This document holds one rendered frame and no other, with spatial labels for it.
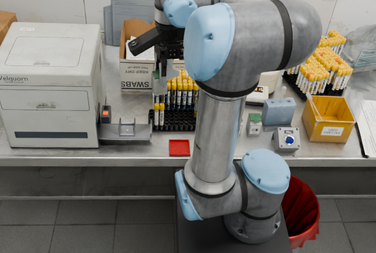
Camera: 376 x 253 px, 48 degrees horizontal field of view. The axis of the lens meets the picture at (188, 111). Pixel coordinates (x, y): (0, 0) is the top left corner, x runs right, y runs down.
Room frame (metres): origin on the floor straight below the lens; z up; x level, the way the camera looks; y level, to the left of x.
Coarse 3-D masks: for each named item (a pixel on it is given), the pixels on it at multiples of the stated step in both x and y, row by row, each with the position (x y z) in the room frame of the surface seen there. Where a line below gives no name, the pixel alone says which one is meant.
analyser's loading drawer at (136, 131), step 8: (120, 120) 1.00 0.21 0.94; (104, 128) 0.99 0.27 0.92; (112, 128) 1.00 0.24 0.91; (120, 128) 0.98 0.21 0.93; (128, 128) 1.00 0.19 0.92; (136, 128) 1.00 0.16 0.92; (144, 128) 1.01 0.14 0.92; (104, 136) 0.96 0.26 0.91; (112, 136) 0.96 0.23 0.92; (120, 136) 0.96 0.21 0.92; (128, 136) 0.96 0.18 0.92; (136, 136) 0.97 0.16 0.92; (144, 136) 0.97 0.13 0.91
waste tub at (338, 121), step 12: (312, 96) 1.18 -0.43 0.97; (324, 96) 1.18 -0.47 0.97; (336, 96) 1.19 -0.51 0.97; (312, 108) 1.11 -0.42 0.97; (324, 108) 1.18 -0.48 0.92; (336, 108) 1.18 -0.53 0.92; (348, 108) 1.13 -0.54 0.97; (312, 120) 1.08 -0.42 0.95; (324, 120) 1.05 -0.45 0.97; (336, 120) 1.16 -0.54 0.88; (348, 120) 1.10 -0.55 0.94; (312, 132) 1.05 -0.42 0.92; (324, 132) 1.05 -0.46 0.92; (336, 132) 1.05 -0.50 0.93; (348, 132) 1.06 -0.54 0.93
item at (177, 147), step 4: (172, 140) 1.00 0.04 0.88; (176, 140) 1.00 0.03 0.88; (180, 140) 1.00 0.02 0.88; (184, 140) 1.00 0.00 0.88; (188, 140) 1.00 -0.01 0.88; (172, 144) 0.98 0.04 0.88; (176, 144) 0.98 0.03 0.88; (180, 144) 0.98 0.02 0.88; (184, 144) 0.99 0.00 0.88; (188, 144) 0.99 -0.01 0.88; (172, 148) 0.96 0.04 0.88; (176, 148) 0.97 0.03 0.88; (180, 148) 0.97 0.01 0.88; (184, 148) 0.97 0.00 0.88; (188, 148) 0.97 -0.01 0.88; (172, 152) 0.95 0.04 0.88; (176, 152) 0.95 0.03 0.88; (180, 152) 0.95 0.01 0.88; (184, 152) 0.95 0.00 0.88; (188, 152) 0.95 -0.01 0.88
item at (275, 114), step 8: (264, 104) 1.13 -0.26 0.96; (272, 104) 1.11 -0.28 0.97; (280, 104) 1.12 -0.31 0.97; (288, 104) 1.12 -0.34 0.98; (296, 104) 1.12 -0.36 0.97; (264, 112) 1.12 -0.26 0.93; (272, 112) 1.10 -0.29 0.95; (280, 112) 1.11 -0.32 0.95; (288, 112) 1.12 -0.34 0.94; (264, 120) 1.10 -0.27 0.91; (272, 120) 1.11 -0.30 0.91; (280, 120) 1.11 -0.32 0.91; (288, 120) 1.12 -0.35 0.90; (264, 128) 1.09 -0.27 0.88; (272, 128) 1.09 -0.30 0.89
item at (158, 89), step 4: (152, 76) 1.04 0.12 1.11; (152, 80) 1.04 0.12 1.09; (156, 80) 1.02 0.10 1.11; (152, 84) 1.04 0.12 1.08; (156, 84) 1.02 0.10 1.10; (160, 84) 1.02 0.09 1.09; (152, 88) 1.04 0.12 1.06; (156, 88) 1.02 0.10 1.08; (160, 88) 1.02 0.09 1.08; (164, 88) 1.02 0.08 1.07; (156, 92) 1.02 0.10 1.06; (160, 92) 1.02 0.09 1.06; (164, 92) 1.02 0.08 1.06
